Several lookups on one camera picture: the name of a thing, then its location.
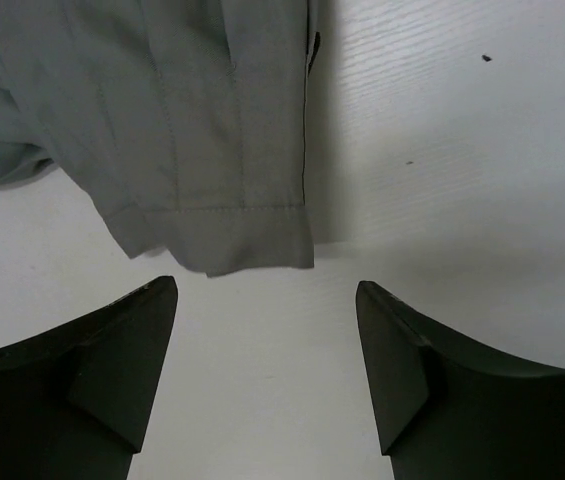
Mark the grey pleated skirt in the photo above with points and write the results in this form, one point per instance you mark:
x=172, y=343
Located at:
x=183, y=121

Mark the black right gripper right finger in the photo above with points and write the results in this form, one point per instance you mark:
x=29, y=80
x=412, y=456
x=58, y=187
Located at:
x=447, y=406

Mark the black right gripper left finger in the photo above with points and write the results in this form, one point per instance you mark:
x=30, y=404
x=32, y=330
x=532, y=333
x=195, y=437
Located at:
x=76, y=400

